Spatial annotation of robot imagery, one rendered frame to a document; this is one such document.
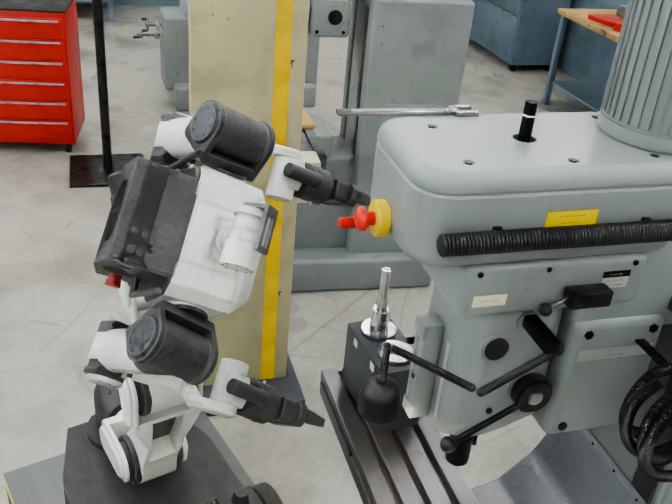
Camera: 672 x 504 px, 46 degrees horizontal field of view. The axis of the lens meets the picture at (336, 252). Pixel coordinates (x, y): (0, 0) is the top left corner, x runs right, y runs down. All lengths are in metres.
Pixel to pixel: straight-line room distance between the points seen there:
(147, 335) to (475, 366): 0.58
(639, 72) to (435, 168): 0.38
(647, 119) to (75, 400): 2.84
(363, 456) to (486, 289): 0.79
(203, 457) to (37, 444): 1.11
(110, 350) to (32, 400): 2.07
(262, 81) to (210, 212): 1.50
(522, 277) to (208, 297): 0.59
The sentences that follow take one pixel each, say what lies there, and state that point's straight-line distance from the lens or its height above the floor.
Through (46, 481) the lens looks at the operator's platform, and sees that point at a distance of 2.76.
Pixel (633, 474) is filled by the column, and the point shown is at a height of 1.16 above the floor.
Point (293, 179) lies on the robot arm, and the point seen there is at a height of 1.57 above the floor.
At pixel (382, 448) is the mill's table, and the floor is 0.99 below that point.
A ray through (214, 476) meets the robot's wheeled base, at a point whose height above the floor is 0.57.
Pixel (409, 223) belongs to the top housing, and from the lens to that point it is 1.19.
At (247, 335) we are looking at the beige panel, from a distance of 3.49.
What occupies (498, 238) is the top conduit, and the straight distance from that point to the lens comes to 1.17.
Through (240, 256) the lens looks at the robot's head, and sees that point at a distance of 1.41.
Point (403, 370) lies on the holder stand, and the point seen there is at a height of 1.17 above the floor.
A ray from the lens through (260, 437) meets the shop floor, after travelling 3.42.
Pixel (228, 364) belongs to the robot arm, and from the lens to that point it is 1.78.
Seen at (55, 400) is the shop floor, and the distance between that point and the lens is 3.67.
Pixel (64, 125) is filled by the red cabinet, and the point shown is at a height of 0.22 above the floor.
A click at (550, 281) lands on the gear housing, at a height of 1.69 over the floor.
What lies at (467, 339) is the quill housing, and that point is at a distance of 1.37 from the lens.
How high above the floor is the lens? 2.33
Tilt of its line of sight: 29 degrees down
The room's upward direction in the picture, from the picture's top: 5 degrees clockwise
